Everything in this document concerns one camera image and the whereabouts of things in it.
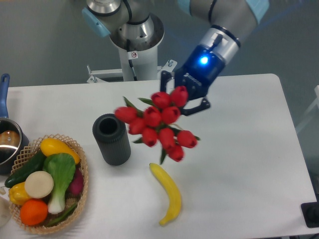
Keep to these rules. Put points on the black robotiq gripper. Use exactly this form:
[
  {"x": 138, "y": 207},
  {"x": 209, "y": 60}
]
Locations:
[{"x": 196, "y": 74}]

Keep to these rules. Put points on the red tulip bouquet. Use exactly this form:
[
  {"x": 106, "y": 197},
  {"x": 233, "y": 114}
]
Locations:
[{"x": 157, "y": 123}]

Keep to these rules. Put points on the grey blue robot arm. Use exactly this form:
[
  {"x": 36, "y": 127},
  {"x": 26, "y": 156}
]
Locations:
[{"x": 231, "y": 21}]

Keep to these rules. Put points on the dark grey ribbed vase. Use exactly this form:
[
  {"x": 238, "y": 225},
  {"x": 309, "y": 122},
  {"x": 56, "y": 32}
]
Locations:
[{"x": 112, "y": 138}]

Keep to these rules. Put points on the yellow banana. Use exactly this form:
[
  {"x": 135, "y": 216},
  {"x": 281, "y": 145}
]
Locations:
[{"x": 172, "y": 191}]

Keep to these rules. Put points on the green bok choy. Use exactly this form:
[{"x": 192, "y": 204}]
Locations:
[{"x": 61, "y": 167}]

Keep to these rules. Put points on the yellow squash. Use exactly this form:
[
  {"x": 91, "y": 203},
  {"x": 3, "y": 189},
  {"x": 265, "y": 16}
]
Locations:
[{"x": 50, "y": 146}]

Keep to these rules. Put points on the purple sweet potato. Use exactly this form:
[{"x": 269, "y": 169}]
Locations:
[{"x": 77, "y": 184}]

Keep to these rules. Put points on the green chili pepper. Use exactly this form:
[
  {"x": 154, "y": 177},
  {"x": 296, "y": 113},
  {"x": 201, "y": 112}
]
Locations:
[{"x": 63, "y": 216}]

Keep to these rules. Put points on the woven wicker basket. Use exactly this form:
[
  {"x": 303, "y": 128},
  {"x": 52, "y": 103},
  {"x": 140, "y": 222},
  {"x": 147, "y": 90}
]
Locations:
[{"x": 25, "y": 155}]

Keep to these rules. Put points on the dark green cucumber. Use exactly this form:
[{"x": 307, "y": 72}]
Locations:
[{"x": 34, "y": 164}]

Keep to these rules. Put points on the black device at edge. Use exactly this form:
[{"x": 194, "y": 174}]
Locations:
[{"x": 311, "y": 214}]

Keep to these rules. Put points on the round white radish slice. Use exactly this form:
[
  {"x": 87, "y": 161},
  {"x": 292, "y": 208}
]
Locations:
[{"x": 39, "y": 184}]

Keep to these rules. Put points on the orange fruit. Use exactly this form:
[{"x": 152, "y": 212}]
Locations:
[{"x": 33, "y": 212}]

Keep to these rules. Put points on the yellow bell pepper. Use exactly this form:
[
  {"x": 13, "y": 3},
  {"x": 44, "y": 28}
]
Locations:
[{"x": 18, "y": 194}]

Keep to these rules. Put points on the white garlic piece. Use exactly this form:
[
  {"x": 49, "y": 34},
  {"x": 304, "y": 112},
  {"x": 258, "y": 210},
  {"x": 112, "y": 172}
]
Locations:
[{"x": 2, "y": 191}]

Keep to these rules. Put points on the blue handled saucepan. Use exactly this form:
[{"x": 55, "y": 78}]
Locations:
[{"x": 12, "y": 138}]

